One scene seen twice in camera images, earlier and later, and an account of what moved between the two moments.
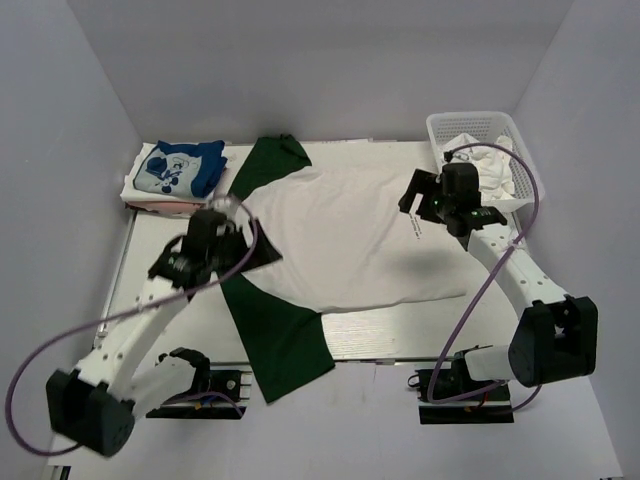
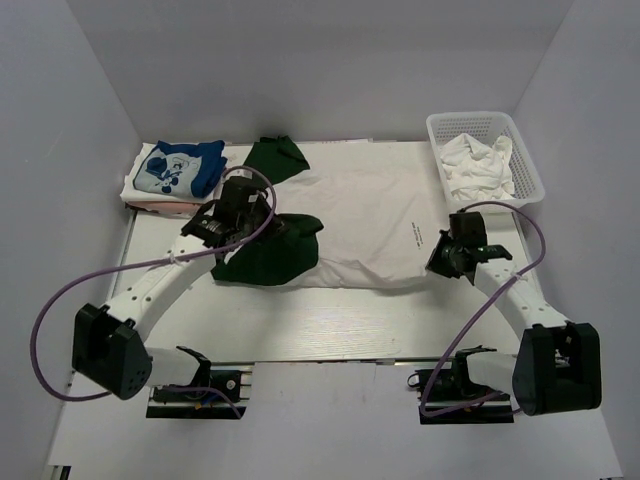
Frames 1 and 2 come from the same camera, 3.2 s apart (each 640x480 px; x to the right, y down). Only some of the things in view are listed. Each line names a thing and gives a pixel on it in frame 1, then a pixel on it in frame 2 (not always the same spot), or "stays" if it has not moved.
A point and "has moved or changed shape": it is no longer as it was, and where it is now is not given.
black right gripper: (425, 184) to (435, 264)
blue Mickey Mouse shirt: (187, 169) stays
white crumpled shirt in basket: (494, 163) stays
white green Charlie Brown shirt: (348, 240) has moved or changed shape
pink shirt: (167, 206) stays
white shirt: (130, 193) stays
